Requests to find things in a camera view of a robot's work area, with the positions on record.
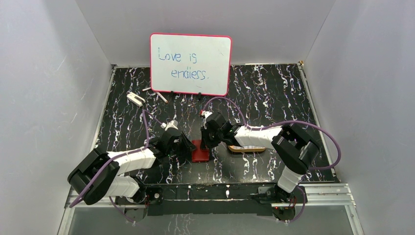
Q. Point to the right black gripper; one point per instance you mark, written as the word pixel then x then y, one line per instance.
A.
pixel 205 143

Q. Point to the red leather card holder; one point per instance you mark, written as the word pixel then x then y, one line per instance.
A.
pixel 199 155

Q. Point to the tan oval card tray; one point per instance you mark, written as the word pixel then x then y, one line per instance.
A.
pixel 245 149

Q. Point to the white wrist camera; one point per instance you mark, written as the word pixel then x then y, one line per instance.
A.
pixel 205 114
pixel 171 124

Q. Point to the white marker pen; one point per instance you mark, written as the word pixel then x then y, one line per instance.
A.
pixel 162 97

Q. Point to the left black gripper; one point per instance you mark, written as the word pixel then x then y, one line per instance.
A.
pixel 187 147

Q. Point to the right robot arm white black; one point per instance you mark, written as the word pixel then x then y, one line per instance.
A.
pixel 295 147

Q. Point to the white board eraser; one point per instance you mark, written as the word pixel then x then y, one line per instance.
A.
pixel 136 99

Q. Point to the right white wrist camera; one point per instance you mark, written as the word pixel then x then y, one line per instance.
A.
pixel 205 114

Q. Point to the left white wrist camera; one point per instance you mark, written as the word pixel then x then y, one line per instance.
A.
pixel 171 124

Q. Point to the white board with red frame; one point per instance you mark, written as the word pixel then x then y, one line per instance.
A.
pixel 190 63

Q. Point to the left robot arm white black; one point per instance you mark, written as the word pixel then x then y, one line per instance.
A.
pixel 104 174

